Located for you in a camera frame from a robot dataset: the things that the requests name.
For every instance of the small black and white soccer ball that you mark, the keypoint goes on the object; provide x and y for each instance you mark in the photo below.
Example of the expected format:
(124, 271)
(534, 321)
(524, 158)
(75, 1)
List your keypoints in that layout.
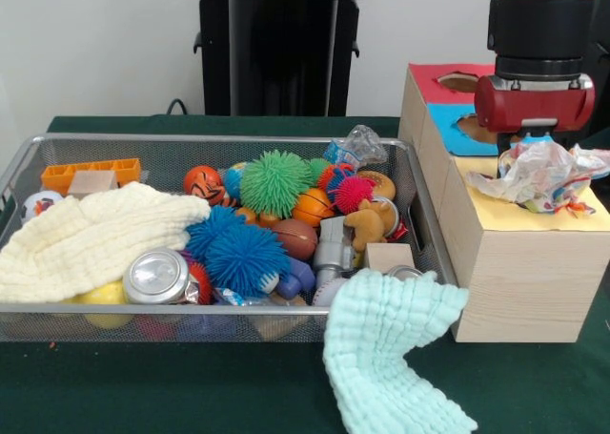
(35, 204)

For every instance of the mint green muslin cloth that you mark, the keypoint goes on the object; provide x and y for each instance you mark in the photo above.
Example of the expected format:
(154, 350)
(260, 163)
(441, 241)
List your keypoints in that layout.
(381, 319)

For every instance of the blue spiky rubber ball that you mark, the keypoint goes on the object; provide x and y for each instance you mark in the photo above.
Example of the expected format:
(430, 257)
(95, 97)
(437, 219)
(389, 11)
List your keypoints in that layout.
(245, 260)
(209, 231)

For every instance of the orange tiger plush toy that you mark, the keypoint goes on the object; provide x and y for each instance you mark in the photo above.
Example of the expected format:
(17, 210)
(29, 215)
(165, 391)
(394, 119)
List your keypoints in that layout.
(202, 183)

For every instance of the wooden box with three holes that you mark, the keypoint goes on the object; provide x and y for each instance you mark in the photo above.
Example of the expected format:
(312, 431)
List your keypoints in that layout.
(524, 286)

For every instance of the silver drink can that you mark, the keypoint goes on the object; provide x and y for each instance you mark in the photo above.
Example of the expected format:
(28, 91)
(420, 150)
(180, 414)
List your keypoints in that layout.
(152, 276)

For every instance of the green spiky rubber ball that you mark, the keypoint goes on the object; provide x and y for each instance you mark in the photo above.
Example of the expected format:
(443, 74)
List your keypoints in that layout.
(274, 183)

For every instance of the small brown football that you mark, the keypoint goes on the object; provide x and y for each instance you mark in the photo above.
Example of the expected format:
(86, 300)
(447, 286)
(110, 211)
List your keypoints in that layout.
(298, 241)

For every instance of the cream muslin cloth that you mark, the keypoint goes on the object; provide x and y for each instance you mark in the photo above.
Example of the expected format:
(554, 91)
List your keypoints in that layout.
(95, 233)

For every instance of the white cloth with colourful dots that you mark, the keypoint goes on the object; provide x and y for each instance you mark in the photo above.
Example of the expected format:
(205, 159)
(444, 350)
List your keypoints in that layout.
(538, 176)

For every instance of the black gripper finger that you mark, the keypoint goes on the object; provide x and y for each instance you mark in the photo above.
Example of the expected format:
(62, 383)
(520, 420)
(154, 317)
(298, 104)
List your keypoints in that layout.
(538, 136)
(504, 155)

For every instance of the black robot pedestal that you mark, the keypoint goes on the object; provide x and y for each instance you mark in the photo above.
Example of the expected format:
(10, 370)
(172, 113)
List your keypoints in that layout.
(214, 47)

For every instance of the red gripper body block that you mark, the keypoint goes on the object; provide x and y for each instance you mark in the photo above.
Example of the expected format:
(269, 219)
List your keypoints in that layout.
(534, 109)

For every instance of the small orange basketball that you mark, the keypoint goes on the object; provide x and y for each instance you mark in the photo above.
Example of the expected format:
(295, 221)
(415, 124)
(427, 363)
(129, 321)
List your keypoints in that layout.
(312, 207)

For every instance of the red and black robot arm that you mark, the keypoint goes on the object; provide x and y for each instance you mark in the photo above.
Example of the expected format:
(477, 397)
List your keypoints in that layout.
(538, 33)

